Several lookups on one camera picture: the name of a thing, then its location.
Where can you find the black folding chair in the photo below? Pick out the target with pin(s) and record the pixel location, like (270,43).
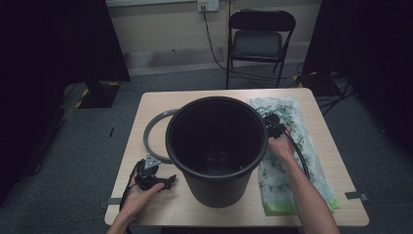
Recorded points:
(258,42)

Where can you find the grey tape strip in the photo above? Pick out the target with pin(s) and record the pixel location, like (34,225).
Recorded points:
(113,201)
(354,195)

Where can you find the black ribbed trash bin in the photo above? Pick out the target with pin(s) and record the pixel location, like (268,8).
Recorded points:
(220,191)

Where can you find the clear butterfly print garbage bag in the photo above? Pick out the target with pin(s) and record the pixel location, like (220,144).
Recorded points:
(279,188)

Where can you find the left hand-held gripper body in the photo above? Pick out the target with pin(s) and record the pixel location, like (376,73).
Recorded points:
(147,177)

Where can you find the person's right hand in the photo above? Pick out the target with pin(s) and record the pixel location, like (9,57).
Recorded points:
(282,148)

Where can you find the dark curtain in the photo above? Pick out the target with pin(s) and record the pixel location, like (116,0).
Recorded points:
(48,65)
(373,65)

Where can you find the person's left hand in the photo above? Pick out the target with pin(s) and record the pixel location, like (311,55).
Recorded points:
(138,203)

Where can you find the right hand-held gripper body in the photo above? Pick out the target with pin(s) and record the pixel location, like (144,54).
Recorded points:
(274,126)

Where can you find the white wall socket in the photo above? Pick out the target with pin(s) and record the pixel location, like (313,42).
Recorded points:
(208,5)

